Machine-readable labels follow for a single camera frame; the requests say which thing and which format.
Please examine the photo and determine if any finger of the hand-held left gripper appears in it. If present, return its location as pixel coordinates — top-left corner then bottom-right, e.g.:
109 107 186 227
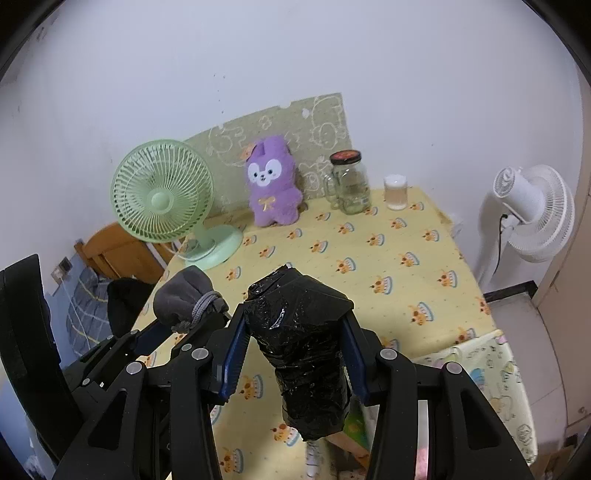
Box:
168 313 232 367
65 318 165 386

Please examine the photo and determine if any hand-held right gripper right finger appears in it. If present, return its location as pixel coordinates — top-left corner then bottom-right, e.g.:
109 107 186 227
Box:
341 308 536 480

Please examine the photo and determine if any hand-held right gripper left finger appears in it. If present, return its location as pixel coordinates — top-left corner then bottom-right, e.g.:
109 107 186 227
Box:
53 302 253 480

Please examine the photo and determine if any grey drawstring pouch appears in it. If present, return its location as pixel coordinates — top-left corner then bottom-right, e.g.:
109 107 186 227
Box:
153 265 230 334

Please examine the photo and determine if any black plastic bag roll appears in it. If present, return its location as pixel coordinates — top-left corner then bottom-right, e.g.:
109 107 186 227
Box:
243 264 355 441

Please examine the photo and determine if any black clothing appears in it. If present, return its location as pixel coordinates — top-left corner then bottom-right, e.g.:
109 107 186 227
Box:
107 278 155 337

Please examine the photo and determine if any blue plaid bedding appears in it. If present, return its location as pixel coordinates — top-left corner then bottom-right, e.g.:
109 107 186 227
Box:
62 268 114 356

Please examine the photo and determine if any green and black tissue packet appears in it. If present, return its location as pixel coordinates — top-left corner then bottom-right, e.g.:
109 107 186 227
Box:
345 401 368 446

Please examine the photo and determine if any yellow cake print tablecloth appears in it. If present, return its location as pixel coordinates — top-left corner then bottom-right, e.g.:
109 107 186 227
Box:
129 185 504 480

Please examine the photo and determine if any brown box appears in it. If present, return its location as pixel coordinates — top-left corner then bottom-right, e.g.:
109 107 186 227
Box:
329 434 371 462

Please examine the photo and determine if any wooden bed headboard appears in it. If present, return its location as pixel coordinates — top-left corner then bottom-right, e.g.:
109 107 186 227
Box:
74 222 174 284

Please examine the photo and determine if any pale cartoon print cloth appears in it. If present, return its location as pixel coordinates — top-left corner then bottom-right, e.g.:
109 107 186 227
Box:
411 330 539 464

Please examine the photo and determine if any green desk fan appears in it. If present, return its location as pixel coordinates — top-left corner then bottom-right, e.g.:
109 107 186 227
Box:
111 138 243 271

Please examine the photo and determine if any cotton swab container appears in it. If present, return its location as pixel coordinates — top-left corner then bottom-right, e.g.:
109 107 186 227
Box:
384 174 409 210

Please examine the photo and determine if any glass jar with lid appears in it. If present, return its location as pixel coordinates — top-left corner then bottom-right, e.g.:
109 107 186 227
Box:
324 151 373 216

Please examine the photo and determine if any purple plush toy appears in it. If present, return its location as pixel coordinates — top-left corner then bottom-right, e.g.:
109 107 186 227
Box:
245 135 303 228

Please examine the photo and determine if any white standing fan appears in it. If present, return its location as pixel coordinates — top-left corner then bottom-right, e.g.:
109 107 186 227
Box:
478 164 578 296

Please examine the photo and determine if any green patterned mat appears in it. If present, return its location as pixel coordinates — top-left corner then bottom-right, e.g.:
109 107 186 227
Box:
185 92 354 217

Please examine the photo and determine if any black fan cable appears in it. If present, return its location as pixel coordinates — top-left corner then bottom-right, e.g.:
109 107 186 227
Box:
493 211 509 280

